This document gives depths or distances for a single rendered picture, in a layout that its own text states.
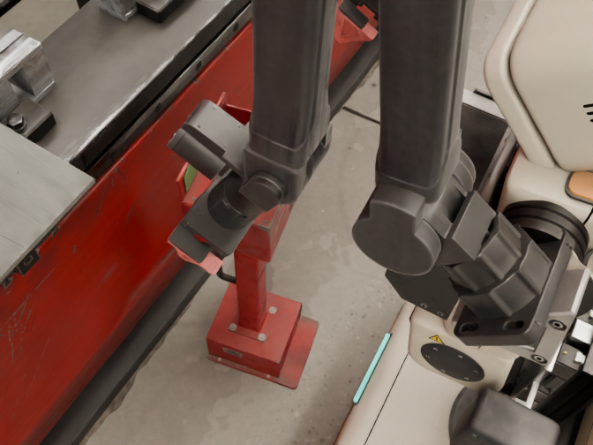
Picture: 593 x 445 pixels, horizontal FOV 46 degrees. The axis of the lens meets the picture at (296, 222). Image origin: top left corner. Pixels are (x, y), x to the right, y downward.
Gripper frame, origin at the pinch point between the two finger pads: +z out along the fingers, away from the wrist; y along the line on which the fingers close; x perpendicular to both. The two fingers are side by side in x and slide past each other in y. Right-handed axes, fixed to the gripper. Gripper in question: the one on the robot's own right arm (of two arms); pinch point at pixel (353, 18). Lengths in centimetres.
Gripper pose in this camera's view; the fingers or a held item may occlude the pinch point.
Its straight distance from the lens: 112.2
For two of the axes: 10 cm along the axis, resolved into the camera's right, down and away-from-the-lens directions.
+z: -4.3, 2.6, 8.6
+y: -4.7, 7.5, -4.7
